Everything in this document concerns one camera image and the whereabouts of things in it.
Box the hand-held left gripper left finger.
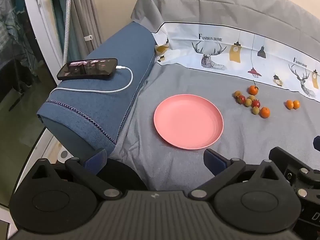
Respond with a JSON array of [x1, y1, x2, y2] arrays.
[[25, 148, 123, 201]]

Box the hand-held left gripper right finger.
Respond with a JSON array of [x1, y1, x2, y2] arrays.
[[188, 148, 286, 201]]

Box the pink plate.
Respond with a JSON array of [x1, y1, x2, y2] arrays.
[[153, 94, 224, 151]]

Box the white dotted floor mat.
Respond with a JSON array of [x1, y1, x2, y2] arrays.
[[56, 144, 75, 164]]

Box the blue sofa armrest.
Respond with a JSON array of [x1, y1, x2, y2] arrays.
[[37, 22, 157, 155]]

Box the stemmed orange mandarin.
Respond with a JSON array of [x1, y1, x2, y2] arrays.
[[247, 79, 259, 96]]

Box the grey printed sheet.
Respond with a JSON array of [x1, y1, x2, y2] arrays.
[[107, 0, 320, 193]]

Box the black smartphone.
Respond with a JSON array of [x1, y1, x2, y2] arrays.
[[57, 58, 118, 81]]

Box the grey curtain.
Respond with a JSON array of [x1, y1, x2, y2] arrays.
[[67, 0, 104, 55]]

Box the hanging clothes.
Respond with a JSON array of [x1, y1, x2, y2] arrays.
[[0, 0, 40, 75]]

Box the teal curtain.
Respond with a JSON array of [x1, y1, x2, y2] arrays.
[[49, 0, 80, 63]]

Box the white charging cable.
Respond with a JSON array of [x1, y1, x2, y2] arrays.
[[49, 65, 133, 95]]

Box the striped pole with black handle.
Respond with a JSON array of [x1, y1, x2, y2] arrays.
[[61, 0, 75, 67]]

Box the white door frame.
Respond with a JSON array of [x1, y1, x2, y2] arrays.
[[20, 0, 65, 85]]

